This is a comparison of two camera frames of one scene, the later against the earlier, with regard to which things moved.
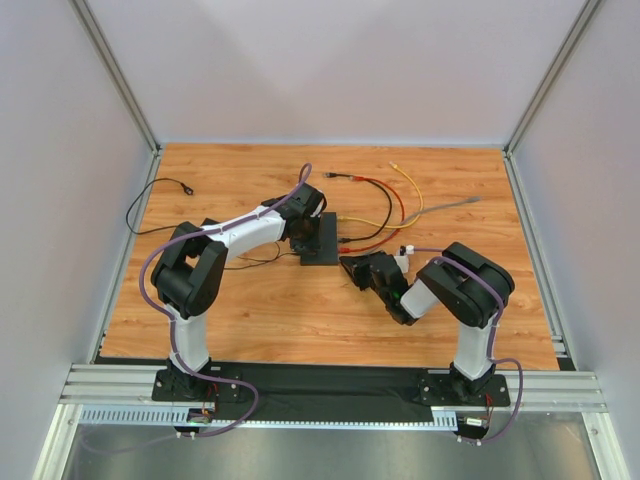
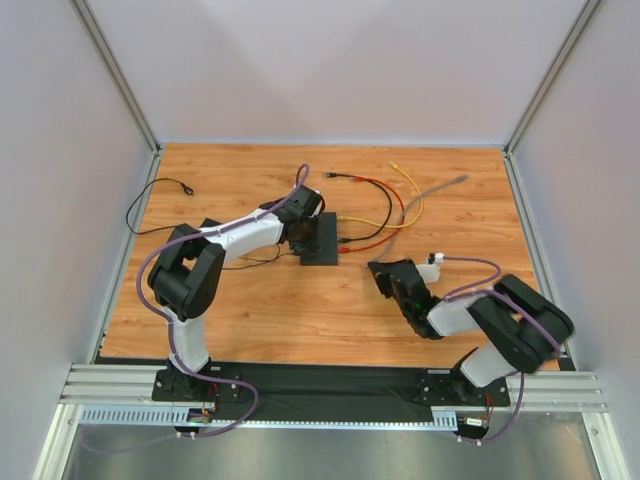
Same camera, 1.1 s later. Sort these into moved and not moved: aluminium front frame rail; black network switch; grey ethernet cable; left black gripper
Moved: grey ethernet cable
Not moved: aluminium front frame rail; black network switch; left black gripper
